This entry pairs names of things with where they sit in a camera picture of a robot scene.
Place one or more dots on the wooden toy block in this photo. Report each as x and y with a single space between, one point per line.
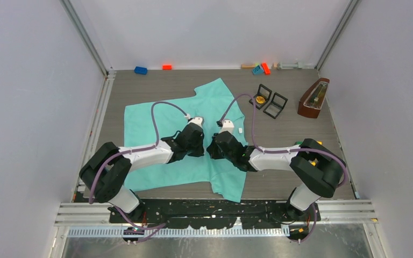
248 66

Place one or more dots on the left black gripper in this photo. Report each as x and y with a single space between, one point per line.
199 152

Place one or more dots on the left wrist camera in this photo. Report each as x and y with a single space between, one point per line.
195 123

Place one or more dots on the orange-red toy brick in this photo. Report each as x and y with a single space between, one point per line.
265 68

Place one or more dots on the blue toy brick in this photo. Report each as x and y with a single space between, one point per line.
140 70

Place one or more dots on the black brooch display case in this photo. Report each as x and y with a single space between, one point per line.
276 105

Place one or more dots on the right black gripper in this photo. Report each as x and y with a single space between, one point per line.
212 149

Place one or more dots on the teal toy block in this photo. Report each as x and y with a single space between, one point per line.
258 70

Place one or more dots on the black case with gold brooch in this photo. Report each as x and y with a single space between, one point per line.
261 98

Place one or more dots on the teal t-shirt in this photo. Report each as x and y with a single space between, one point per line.
146 121

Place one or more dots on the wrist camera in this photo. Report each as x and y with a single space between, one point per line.
195 123
225 125

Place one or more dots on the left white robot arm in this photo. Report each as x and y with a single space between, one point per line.
105 172

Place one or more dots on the brown wooden metronome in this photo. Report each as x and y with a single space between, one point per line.
312 100

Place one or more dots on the small orange toy brick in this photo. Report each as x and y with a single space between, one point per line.
167 67

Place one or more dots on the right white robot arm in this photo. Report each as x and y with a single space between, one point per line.
320 171

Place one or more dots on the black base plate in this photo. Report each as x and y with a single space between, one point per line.
215 214

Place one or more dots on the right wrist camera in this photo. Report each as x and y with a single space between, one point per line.
225 125

